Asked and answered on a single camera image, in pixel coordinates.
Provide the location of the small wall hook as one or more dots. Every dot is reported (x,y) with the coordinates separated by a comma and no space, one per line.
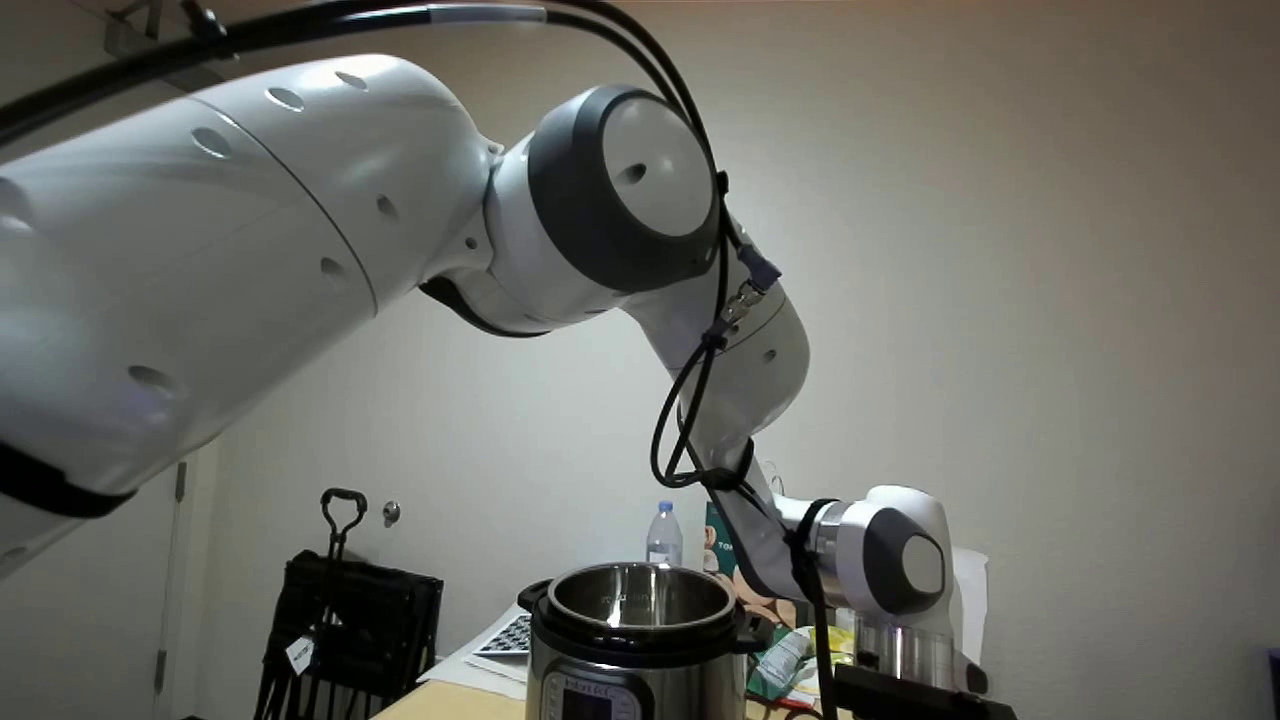
(394,515)

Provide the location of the white door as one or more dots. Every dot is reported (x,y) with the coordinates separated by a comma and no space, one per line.
(123,642)

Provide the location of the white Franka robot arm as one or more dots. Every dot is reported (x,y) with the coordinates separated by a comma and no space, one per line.
(267,243)

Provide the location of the white paper towel roll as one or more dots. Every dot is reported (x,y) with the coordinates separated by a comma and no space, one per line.
(973,605)

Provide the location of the teal snack packet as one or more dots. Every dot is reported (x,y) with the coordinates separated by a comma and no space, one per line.
(782,665)

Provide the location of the clear plastic water bottle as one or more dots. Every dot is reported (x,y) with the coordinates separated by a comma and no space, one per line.
(660,539)

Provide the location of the green printed snack bag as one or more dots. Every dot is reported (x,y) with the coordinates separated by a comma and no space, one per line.
(717,543)

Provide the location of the steel pressure cooker pot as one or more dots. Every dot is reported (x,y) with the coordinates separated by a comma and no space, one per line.
(625,665)

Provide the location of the checkerboard calibration board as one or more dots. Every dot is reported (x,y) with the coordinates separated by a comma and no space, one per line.
(505,646)

